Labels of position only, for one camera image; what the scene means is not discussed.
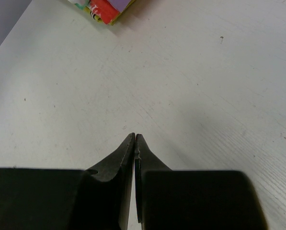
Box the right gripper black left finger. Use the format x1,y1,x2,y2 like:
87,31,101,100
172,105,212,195
0,133,135,230

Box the purple trousers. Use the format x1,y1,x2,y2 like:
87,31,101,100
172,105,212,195
108,0,131,12

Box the red folded trousers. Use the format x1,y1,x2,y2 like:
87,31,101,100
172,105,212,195
87,0,120,24

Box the yellow folded trousers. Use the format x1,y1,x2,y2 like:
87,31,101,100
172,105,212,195
75,0,135,25

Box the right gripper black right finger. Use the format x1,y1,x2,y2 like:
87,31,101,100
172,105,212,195
134,134,268,230

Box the green white folded trousers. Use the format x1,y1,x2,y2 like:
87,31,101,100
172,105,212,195
68,0,90,10

